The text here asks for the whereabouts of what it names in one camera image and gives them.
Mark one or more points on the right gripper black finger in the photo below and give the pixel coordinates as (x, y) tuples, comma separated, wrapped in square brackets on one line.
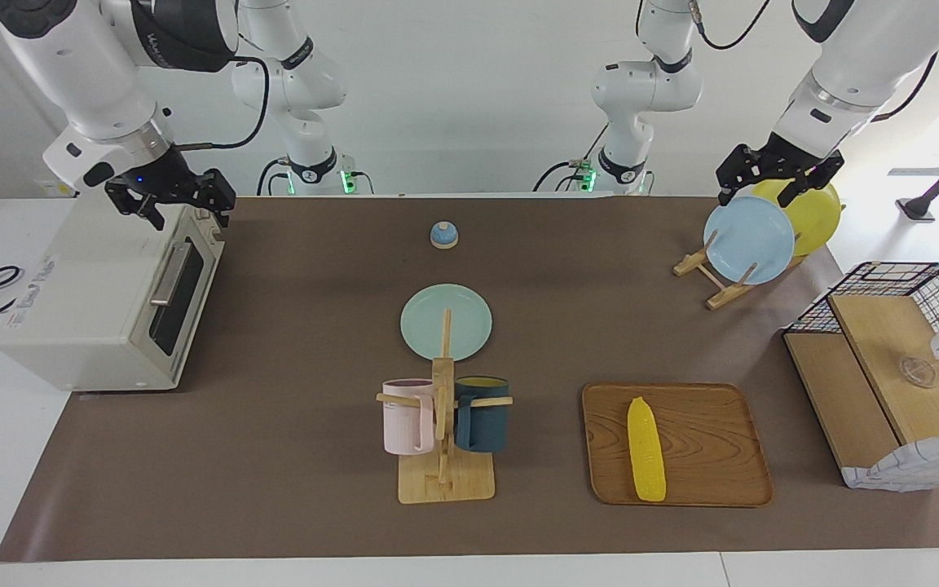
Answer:
[(153, 212), (225, 208)]

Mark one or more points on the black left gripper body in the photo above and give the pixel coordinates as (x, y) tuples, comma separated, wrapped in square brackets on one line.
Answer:
[(779, 163)]

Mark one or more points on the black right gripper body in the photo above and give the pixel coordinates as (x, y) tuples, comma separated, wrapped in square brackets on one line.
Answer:
[(164, 178)]

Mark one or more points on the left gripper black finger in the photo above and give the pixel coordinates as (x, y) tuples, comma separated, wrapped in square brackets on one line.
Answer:
[(791, 192), (728, 196)]

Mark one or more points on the mint green plate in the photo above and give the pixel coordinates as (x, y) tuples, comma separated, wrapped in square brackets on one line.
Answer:
[(421, 326)]

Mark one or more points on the yellow corn cob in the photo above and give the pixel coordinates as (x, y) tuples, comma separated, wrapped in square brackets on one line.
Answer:
[(647, 452)]

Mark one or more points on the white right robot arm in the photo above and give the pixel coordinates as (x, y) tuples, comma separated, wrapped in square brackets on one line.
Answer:
[(86, 73)]

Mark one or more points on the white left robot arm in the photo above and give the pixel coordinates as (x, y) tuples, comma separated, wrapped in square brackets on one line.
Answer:
[(844, 73)]

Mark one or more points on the cream toaster oven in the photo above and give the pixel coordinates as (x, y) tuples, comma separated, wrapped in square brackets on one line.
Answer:
[(78, 302)]

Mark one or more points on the yellow plate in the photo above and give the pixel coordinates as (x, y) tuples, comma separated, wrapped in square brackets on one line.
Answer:
[(820, 220)]

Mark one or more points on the light blue plate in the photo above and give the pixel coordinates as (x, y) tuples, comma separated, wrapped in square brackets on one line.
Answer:
[(751, 236)]

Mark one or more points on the white box with sticker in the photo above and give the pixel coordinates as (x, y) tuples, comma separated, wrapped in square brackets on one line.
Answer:
[(58, 190)]

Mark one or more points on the wooden plate rack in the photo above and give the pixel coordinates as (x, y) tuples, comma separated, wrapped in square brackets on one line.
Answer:
[(718, 300)]

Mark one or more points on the brown table mat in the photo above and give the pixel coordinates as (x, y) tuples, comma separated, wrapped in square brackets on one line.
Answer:
[(298, 367)]

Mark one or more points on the small clear glass piece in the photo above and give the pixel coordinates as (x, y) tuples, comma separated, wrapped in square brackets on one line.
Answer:
[(918, 372)]

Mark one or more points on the small blue bell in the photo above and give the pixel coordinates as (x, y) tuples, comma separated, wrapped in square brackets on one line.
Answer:
[(444, 236)]

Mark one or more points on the brown wooden tray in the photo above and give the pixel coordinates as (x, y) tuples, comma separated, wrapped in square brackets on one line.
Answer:
[(714, 448)]

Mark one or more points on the pink mug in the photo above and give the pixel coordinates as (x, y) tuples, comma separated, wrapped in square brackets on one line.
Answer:
[(404, 420)]

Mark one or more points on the white checked cloth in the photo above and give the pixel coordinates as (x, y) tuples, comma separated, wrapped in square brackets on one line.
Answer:
[(918, 469)]

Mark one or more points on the dark blue mug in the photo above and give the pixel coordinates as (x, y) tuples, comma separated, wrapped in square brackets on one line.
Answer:
[(486, 424)]

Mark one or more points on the wooden mug rack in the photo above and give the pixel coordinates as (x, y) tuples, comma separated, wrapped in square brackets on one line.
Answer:
[(443, 481)]

